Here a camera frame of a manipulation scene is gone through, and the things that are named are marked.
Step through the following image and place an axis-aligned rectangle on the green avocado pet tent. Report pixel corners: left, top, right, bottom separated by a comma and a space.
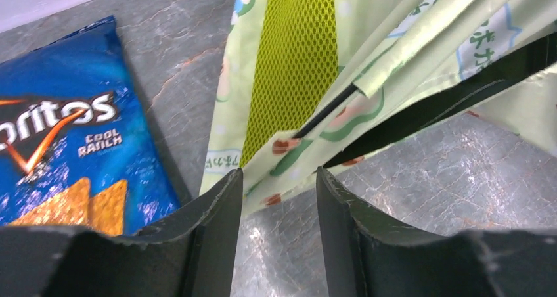
200, 0, 556, 214

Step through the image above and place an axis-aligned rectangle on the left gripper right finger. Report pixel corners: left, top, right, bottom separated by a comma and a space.
316, 168, 556, 296

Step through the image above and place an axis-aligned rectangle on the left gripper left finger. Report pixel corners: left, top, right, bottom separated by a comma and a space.
1, 169, 243, 296

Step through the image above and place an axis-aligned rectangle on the blue Doritos chip bag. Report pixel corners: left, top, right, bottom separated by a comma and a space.
1, 16, 180, 235

